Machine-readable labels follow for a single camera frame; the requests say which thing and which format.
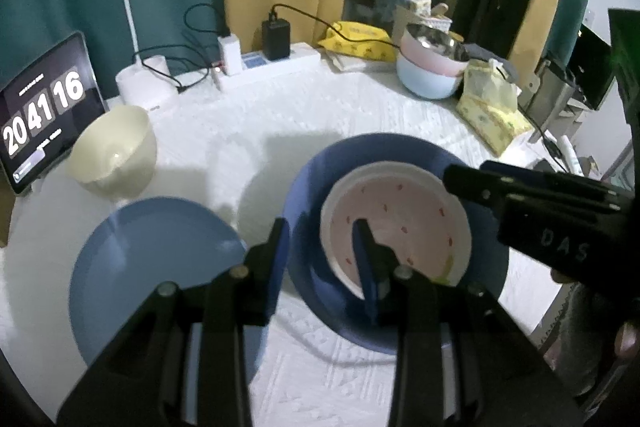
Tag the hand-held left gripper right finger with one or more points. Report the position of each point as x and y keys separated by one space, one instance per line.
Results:
x=362 y=262

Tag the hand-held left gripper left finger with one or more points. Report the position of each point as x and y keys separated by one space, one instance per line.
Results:
x=280 y=257

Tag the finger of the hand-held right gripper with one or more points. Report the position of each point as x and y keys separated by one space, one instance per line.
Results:
x=470 y=184
x=550 y=179

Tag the white bowl with pink inside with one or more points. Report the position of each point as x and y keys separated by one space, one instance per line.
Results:
x=400 y=207

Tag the dark blue bowl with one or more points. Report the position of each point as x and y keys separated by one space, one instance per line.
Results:
x=310 y=187

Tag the large light blue plate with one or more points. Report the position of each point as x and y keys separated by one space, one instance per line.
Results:
x=150 y=237

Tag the person's right hand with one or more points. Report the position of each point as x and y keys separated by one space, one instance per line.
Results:
x=629 y=339

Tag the yellow tissue packet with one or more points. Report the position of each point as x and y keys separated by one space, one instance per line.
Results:
x=487 y=112

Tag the light blue bowl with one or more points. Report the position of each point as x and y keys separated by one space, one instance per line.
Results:
x=425 y=82

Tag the black monitor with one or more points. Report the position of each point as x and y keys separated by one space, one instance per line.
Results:
x=595 y=67

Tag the steel bowl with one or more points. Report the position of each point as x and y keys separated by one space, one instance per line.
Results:
x=435 y=39

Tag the white flat packet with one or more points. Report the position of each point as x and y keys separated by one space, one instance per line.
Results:
x=355 y=64

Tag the yellow wipes packet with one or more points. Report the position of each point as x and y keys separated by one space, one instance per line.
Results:
x=360 y=42

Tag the cream bowl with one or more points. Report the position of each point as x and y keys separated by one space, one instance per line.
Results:
x=115 y=177

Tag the white power strip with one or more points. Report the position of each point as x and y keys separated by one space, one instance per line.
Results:
x=280 y=62

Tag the white desk lamp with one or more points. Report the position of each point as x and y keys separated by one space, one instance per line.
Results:
x=145 y=89

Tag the black charger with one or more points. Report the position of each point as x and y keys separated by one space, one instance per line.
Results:
x=276 y=39

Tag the tablet with clock display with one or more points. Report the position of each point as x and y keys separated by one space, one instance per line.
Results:
x=50 y=132

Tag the cardboard box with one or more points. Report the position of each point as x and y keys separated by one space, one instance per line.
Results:
x=5 y=222

